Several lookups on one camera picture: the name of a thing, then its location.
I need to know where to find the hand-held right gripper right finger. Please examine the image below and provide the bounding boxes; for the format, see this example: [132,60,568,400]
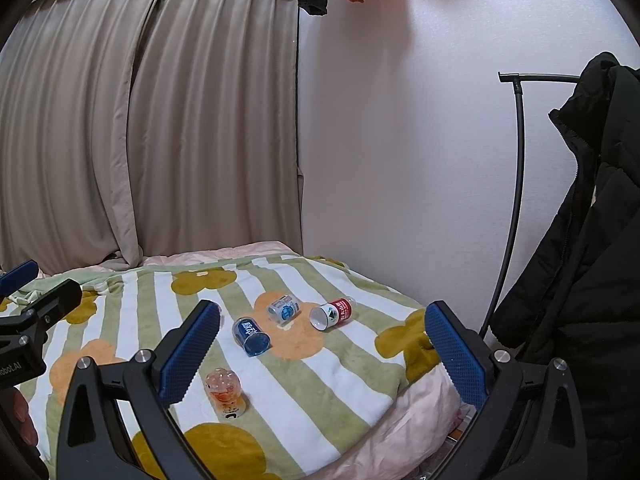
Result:
[424,300,588,480]

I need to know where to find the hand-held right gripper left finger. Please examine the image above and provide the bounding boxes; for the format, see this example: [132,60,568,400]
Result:
[55,300,223,480]

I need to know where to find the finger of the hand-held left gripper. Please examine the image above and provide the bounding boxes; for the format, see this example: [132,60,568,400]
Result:
[0,260,40,298]
[0,278,82,342]

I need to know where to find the person's left hand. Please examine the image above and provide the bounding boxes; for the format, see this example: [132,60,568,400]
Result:
[0,387,39,453]

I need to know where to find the orange clear bottle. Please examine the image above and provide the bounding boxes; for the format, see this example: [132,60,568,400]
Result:
[205,368,248,420]

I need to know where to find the clear bottle, blue label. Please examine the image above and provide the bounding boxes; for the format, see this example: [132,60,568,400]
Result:
[266,294,302,322]

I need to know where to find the striped floral blanket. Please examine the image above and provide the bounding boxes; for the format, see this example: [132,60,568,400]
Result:
[0,255,442,480]

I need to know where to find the red and white bottle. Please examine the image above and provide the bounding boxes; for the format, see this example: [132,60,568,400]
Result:
[309,297,357,332]

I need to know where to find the black padded jacket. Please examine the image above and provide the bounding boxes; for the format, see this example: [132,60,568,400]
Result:
[487,52,640,480]

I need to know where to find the beige curtain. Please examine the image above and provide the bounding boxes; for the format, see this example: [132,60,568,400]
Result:
[0,0,306,281]

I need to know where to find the black clothes rack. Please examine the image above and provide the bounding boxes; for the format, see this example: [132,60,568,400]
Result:
[479,72,583,341]

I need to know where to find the black cable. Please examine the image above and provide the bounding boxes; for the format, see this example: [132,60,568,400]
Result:
[294,6,304,256]

